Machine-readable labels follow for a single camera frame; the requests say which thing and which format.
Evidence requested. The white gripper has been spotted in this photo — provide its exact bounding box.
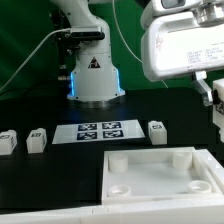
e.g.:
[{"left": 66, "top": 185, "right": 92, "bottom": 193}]
[{"left": 141, "top": 12, "right": 224, "bottom": 107}]

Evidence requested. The white square tabletop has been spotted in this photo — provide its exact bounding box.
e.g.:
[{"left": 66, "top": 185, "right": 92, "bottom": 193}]
[{"left": 101, "top": 147, "right": 224, "bottom": 204}]

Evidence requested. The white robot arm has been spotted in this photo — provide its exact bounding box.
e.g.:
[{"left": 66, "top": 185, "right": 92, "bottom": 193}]
[{"left": 50, "top": 0, "right": 224, "bottom": 106}]

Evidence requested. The white sheet with tags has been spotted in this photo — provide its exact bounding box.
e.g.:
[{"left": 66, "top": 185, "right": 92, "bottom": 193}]
[{"left": 52, "top": 120, "right": 145, "bottom": 144}]

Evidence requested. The white obstacle bar right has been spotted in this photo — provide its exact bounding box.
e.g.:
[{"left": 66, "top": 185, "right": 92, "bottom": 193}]
[{"left": 193, "top": 149, "right": 224, "bottom": 195}]

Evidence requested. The white cable right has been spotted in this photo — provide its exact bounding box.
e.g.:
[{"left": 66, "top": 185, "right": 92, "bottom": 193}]
[{"left": 111, "top": 0, "right": 169, "bottom": 89}]

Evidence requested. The black cable on table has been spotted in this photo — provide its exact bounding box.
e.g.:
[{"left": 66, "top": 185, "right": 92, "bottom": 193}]
[{"left": 0, "top": 81, "right": 69, "bottom": 98}]

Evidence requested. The white front rail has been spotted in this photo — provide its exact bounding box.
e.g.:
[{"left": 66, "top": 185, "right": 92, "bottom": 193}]
[{"left": 0, "top": 198, "right": 224, "bottom": 224}]

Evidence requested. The black camera on stand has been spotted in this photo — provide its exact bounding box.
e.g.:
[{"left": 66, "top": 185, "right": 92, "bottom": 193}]
[{"left": 50, "top": 9, "right": 105, "bottom": 80}]

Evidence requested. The grey camera cable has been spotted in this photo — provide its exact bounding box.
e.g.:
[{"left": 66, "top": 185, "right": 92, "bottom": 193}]
[{"left": 0, "top": 28, "right": 72, "bottom": 93}]

